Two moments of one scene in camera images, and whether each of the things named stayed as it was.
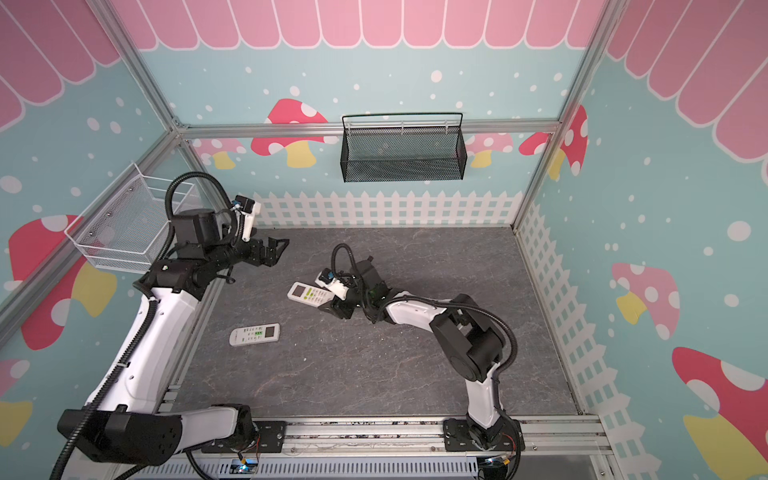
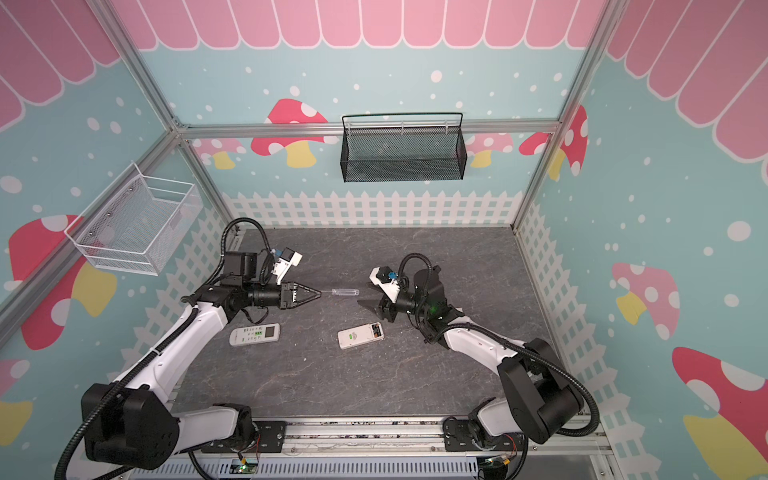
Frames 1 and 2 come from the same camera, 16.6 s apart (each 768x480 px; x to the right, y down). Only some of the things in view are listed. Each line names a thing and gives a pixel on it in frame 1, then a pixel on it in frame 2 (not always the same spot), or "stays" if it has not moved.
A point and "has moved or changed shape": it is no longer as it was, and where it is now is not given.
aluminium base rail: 546,437 stays
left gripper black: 271,255 → 288,294
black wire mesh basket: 403,147 stays
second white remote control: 255,334 stays
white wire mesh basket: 122,228 stays
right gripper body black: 343,302 → 387,305
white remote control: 309,295 has moved or changed shape
